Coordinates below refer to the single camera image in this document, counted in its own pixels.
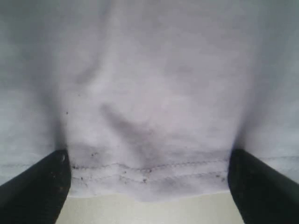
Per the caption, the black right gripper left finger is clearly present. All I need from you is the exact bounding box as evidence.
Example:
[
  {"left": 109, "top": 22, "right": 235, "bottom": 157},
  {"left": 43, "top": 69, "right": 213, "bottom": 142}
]
[{"left": 0, "top": 149, "right": 71, "bottom": 224}]

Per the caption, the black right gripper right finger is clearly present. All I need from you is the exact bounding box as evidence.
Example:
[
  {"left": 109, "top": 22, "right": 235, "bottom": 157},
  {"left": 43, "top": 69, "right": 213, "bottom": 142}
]
[{"left": 228, "top": 149, "right": 299, "bottom": 224}]

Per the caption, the white t-shirt with red patch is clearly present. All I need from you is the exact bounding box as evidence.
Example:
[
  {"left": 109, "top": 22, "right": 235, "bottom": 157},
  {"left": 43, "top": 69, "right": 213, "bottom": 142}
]
[{"left": 0, "top": 0, "right": 299, "bottom": 201}]

